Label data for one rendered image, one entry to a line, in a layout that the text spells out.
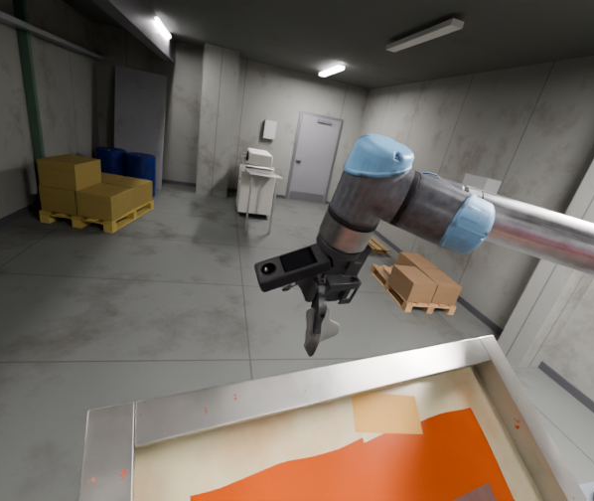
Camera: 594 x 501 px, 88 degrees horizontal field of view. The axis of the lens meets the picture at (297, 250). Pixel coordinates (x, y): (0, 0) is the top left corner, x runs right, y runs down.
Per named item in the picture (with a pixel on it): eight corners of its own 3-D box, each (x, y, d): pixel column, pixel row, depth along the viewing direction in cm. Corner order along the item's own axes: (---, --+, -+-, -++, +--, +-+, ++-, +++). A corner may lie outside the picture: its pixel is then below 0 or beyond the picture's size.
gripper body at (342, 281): (349, 307, 53) (379, 255, 46) (304, 311, 50) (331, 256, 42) (331, 275, 59) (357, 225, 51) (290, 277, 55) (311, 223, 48)
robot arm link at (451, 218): (480, 194, 45) (409, 164, 46) (511, 210, 34) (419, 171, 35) (450, 241, 48) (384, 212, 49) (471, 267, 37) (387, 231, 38)
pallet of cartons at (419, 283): (455, 315, 388) (467, 288, 374) (405, 313, 369) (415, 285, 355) (409, 274, 486) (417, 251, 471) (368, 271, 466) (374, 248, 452)
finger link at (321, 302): (326, 337, 49) (328, 281, 48) (317, 338, 48) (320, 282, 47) (311, 327, 53) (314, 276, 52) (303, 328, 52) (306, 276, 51)
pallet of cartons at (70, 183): (81, 197, 535) (76, 147, 504) (155, 206, 567) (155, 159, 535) (33, 226, 401) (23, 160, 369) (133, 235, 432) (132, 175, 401)
